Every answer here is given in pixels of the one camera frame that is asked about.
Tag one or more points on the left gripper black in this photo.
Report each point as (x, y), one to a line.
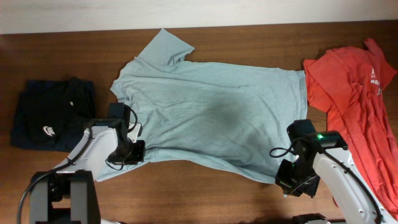
(138, 156)

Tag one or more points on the folded black Nike garment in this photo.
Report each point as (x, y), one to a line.
(51, 115)

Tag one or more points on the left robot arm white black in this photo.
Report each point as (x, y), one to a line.
(66, 193)

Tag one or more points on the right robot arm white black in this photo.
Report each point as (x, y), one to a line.
(326, 156)

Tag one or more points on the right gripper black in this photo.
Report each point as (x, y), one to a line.
(288, 188)

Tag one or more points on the red t-shirt with print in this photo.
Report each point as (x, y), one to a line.
(347, 84)

